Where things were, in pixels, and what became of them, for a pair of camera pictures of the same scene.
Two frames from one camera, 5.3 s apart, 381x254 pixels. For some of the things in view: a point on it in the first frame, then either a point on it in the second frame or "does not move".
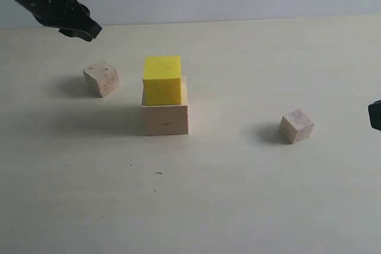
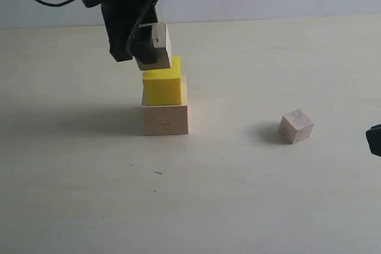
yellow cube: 162,80 does not move
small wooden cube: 296,125 does not move
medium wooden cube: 103,78 -> 162,42
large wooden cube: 158,120 does not move
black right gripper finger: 374,112 -> 373,137
